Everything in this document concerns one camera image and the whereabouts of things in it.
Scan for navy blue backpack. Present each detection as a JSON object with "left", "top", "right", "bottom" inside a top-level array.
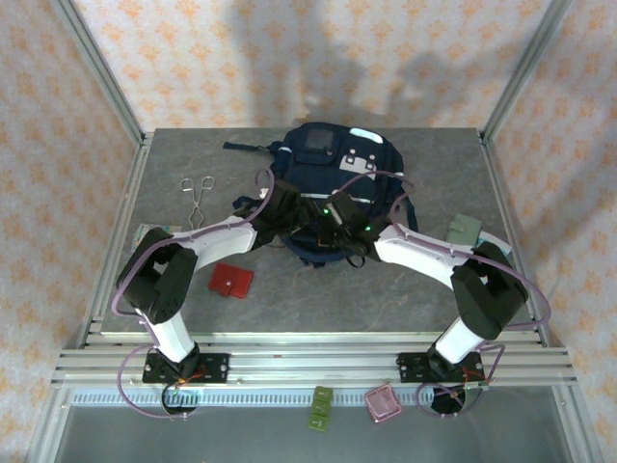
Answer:
[{"left": 222, "top": 122, "right": 419, "bottom": 266}]

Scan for red snap wallet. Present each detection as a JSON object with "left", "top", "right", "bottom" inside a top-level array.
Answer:
[{"left": 206, "top": 262, "right": 255, "bottom": 299}]

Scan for grey green small pouch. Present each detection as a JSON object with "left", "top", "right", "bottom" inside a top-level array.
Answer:
[{"left": 445, "top": 213, "right": 483, "bottom": 245}]

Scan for metal scissor tongs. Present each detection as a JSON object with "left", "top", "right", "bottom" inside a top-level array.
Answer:
[{"left": 180, "top": 176, "right": 216, "bottom": 231}]

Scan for clear bag green white packet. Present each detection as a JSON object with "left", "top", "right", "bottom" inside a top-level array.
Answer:
[{"left": 132, "top": 223, "right": 183, "bottom": 252}]

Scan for blue white tissue packet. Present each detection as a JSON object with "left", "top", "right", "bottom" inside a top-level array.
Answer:
[{"left": 476, "top": 231, "right": 513, "bottom": 257}]

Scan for pink square box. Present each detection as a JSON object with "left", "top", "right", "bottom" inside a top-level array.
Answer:
[{"left": 363, "top": 383, "right": 404, "bottom": 425}]

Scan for grey lower metal panel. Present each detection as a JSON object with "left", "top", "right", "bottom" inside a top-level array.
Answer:
[{"left": 52, "top": 403, "right": 570, "bottom": 463}]

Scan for aluminium frame cross rail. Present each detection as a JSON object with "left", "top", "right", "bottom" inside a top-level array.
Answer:
[{"left": 50, "top": 331, "right": 578, "bottom": 389}]

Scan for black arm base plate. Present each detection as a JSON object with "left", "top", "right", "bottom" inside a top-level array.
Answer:
[
  {"left": 143, "top": 352, "right": 231, "bottom": 386},
  {"left": 395, "top": 351, "right": 483, "bottom": 385}
]

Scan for aluminium table side rail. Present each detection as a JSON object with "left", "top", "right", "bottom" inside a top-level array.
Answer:
[
  {"left": 478, "top": 134, "right": 553, "bottom": 348},
  {"left": 76, "top": 134, "right": 156, "bottom": 349}
]

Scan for grey slotted cable duct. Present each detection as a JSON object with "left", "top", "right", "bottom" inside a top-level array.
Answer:
[{"left": 69, "top": 389, "right": 483, "bottom": 407}]

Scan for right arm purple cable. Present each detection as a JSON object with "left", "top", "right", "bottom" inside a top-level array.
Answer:
[{"left": 336, "top": 168, "right": 553, "bottom": 420}]

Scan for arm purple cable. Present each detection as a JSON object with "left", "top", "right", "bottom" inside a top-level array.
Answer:
[
  {"left": 111, "top": 168, "right": 277, "bottom": 422},
  {"left": 336, "top": 168, "right": 553, "bottom": 420}
]

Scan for aluminium frame post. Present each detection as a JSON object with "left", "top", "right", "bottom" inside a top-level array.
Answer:
[
  {"left": 479, "top": 0, "right": 575, "bottom": 146},
  {"left": 50, "top": 0, "right": 148, "bottom": 149}
]

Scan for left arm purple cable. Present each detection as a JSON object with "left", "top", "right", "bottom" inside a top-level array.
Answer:
[{"left": 111, "top": 168, "right": 277, "bottom": 422}]

